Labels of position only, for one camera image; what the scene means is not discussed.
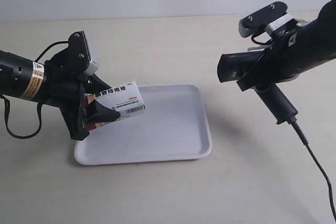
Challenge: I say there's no black handheld barcode scanner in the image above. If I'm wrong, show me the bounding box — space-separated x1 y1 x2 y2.
217 50 298 124

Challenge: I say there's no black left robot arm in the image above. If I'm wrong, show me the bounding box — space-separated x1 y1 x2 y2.
1 49 121 141

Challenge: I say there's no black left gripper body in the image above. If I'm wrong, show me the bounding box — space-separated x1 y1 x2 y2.
43 50 89 141

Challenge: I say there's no white red medicine box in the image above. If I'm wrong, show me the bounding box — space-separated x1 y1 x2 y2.
84 81 145 131

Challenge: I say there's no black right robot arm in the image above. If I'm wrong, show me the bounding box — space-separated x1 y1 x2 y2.
237 0 335 91

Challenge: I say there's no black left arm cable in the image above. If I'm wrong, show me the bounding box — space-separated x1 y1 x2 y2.
0 40 70 138

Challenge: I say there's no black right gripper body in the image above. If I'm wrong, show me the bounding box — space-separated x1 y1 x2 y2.
251 19 300 88

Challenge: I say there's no white plastic tray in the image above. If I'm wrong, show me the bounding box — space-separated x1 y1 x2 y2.
74 84 212 166

